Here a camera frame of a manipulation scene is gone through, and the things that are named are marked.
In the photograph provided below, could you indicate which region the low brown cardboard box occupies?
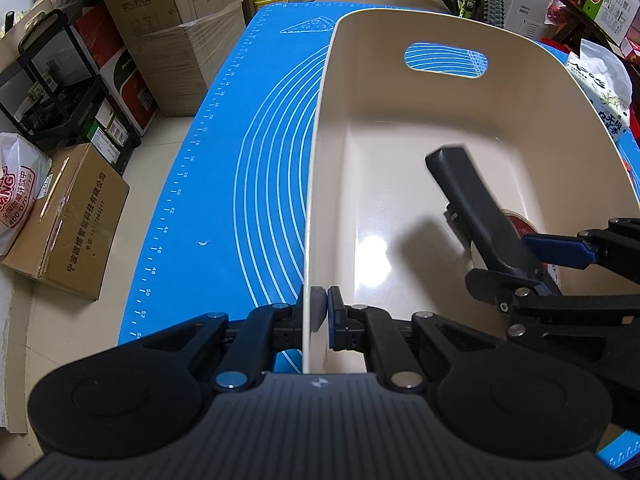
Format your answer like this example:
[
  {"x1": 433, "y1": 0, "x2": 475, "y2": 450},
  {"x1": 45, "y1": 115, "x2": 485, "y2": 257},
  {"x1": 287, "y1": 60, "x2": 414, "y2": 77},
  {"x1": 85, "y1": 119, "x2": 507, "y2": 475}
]
[{"x1": 0, "y1": 142, "x2": 131, "y2": 302}]

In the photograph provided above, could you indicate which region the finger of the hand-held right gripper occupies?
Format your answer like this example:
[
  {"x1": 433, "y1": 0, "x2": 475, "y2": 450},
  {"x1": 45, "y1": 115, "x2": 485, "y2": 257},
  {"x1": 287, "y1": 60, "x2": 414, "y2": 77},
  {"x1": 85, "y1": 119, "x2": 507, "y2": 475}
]
[
  {"x1": 524, "y1": 217, "x2": 640, "y2": 276},
  {"x1": 465, "y1": 267, "x2": 640, "y2": 386}
]

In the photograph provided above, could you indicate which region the white plastic storage basket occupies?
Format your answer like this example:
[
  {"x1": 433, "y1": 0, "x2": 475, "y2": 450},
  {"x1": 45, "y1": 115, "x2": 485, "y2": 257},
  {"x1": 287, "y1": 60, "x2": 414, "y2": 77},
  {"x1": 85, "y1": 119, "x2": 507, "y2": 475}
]
[{"x1": 301, "y1": 7, "x2": 640, "y2": 376}]

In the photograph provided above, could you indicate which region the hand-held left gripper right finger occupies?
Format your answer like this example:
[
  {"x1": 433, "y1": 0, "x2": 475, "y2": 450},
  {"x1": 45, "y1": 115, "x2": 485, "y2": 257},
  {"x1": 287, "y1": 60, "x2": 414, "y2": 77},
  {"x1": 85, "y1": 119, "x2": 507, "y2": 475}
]
[{"x1": 327, "y1": 286, "x2": 501, "y2": 393}]

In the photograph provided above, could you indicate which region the black metal rack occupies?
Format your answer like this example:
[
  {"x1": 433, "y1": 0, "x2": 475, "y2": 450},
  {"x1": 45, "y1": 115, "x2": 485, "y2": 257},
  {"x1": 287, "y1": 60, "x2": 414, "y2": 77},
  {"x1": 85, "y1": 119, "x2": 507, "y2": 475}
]
[{"x1": 0, "y1": 8, "x2": 143, "y2": 171}]

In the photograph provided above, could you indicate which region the blue silicone baking mat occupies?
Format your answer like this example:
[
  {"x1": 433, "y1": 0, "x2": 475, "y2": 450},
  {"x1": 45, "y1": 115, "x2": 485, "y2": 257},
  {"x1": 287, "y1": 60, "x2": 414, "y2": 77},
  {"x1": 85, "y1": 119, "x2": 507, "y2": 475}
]
[{"x1": 117, "y1": 0, "x2": 640, "y2": 472}]

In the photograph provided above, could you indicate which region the red and black appliance box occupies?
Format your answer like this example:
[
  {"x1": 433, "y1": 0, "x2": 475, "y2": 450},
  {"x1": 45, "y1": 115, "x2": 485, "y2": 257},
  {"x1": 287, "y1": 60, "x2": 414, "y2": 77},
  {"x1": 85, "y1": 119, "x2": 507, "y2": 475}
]
[{"x1": 114, "y1": 45, "x2": 161, "y2": 137}]

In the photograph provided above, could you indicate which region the white red printed plastic bag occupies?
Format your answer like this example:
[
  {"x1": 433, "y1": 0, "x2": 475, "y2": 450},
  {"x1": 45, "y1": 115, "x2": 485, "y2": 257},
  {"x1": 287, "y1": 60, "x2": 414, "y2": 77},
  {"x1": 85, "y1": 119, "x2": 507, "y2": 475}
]
[{"x1": 0, "y1": 131, "x2": 53, "y2": 256}]

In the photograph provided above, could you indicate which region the plastic wrapped cardboard box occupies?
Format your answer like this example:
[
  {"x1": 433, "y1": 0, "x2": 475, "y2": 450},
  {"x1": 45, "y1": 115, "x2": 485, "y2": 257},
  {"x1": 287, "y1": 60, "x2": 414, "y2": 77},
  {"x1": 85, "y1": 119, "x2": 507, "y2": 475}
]
[{"x1": 132, "y1": 0, "x2": 247, "y2": 118}]

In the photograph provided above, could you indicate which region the white tissue box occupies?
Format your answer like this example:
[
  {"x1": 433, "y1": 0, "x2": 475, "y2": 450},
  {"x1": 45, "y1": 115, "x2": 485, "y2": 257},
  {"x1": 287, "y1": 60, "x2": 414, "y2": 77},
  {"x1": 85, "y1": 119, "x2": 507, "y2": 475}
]
[{"x1": 567, "y1": 38, "x2": 633, "y2": 141}]

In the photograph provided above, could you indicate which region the green printed box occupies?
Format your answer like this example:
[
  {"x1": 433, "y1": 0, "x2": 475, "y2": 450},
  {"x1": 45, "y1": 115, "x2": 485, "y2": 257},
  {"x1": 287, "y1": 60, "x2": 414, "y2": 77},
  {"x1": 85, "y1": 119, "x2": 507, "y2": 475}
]
[{"x1": 582, "y1": 0, "x2": 638, "y2": 46}]

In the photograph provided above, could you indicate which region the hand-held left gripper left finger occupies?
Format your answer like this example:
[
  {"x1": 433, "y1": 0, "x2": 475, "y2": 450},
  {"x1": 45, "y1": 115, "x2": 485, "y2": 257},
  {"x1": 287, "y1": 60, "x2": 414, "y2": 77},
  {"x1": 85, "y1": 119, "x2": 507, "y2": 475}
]
[{"x1": 132, "y1": 302, "x2": 304, "y2": 393}]

